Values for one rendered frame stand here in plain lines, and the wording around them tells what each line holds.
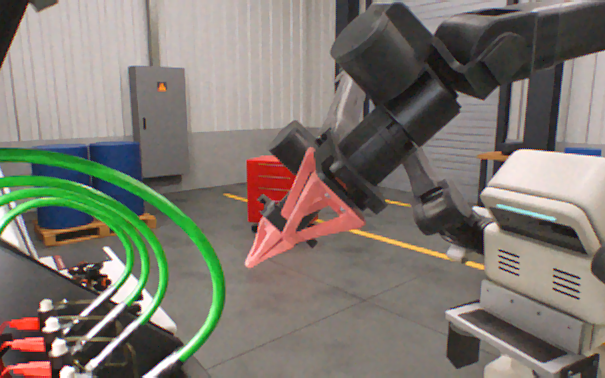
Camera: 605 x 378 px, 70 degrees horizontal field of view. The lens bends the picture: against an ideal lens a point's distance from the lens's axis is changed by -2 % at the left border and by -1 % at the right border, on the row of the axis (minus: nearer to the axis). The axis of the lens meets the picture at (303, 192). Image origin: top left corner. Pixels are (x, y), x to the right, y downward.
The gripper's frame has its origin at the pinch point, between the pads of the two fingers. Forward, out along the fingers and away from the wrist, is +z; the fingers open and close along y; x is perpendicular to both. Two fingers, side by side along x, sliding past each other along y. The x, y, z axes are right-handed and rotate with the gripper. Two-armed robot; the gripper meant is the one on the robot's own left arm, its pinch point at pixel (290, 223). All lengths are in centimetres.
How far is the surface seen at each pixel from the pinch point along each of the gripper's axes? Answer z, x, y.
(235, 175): 264, 134, -736
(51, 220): 320, -39, -392
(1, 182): 24.7, -25.5, -10.4
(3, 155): 13.8, -24.7, 0.5
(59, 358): 39.6, -5.5, -6.6
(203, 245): 8.8, -4.5, -0.8
